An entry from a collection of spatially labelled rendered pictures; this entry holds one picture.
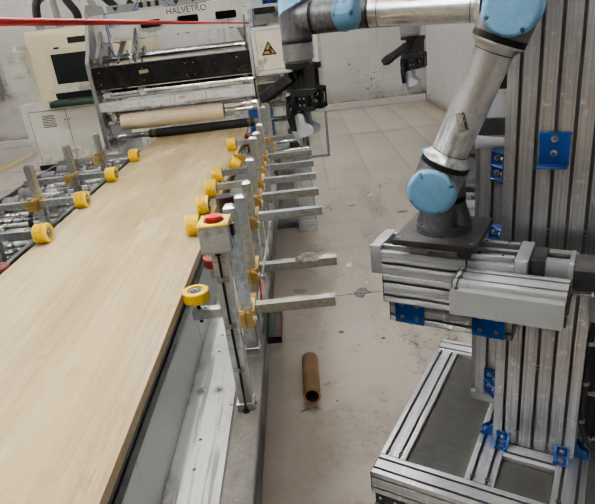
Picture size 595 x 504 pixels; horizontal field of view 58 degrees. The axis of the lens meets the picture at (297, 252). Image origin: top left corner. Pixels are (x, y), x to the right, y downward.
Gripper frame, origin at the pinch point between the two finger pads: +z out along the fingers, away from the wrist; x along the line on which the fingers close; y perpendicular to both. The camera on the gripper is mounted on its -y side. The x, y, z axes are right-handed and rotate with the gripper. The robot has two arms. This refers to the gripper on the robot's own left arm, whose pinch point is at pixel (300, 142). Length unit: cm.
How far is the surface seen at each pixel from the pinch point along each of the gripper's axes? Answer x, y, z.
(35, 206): 24, -162, 37
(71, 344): -51, -46, 42
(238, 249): -12.8, -16.1, 27.2
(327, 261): 25, -9, 47
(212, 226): -37.1, -2.6, 9.9
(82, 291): -27, -69, 42
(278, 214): 39, -36, 37
